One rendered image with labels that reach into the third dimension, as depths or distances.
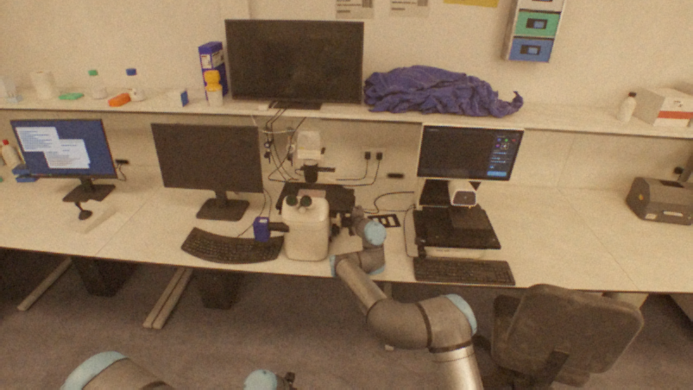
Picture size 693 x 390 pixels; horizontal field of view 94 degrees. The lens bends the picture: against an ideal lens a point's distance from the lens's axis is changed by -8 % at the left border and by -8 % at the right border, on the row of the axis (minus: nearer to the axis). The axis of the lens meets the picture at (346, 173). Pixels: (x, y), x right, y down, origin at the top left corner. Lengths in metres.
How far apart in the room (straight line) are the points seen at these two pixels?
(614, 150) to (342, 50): 1.76
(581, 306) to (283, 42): 1.72
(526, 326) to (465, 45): 1.46
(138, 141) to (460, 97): 2.02
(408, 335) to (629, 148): 2.05
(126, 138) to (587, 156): 2.96
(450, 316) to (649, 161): 2.07
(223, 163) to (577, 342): 1.68
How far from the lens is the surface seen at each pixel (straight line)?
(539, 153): 2.40
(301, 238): 1.56
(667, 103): 2.46
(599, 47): 2.47
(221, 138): 1.75
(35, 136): 2.46
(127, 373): 0.67
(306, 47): 1.89
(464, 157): 1.66
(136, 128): 2.60
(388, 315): 0.96
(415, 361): 2.26
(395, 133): 2.12
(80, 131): 2.28
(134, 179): 2.58
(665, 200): 2.55
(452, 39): 2.15
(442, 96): 1.85
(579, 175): 2.60
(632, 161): 2.73
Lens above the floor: 1.89
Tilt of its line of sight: 30 degrees down
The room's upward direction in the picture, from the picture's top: 1 degrees clockwise
